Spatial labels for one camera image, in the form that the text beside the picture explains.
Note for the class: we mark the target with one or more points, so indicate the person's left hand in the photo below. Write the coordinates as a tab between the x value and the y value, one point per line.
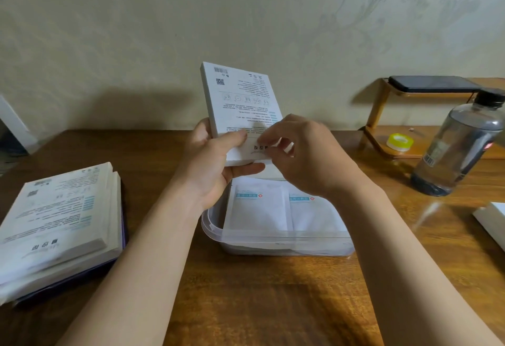
205	172

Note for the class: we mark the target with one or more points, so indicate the white bookshelf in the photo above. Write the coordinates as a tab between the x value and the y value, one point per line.
15	124

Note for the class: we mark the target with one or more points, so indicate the stack of white boxes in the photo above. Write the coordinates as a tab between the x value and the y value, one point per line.
240	97
55	223

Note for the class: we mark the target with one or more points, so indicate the yellow tape roll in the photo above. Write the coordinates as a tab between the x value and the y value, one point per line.
399	142

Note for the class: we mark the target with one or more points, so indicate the dark blue bundle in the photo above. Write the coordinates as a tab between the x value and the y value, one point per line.
13	144

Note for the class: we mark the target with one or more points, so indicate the person's left forearm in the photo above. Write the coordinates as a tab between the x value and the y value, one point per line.
134	274

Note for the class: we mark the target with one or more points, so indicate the white box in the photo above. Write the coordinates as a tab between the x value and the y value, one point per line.
493	221

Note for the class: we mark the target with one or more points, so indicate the clear bottle with black cap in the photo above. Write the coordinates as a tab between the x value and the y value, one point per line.
457	144

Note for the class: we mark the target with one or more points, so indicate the person's right hand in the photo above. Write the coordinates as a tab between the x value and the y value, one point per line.
319	164

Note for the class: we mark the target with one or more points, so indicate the clear plastic container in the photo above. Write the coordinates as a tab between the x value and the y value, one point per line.
256	239

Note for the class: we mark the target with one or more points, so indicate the person's right forearm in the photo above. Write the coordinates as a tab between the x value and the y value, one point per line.
410	274

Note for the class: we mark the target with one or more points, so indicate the small wooden desk shelf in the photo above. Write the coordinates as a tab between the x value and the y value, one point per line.
422	142

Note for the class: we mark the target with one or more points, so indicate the black smartphone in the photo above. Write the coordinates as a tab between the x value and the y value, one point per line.
434	83

